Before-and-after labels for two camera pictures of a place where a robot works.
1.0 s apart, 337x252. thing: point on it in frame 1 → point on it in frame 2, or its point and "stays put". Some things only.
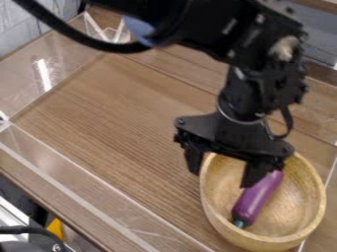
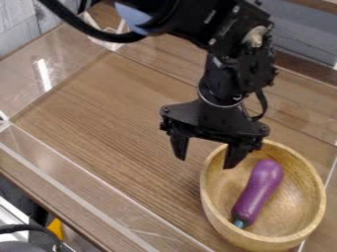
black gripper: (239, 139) → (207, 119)
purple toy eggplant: (255, 198) stays put
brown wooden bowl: (291, 217) stays put
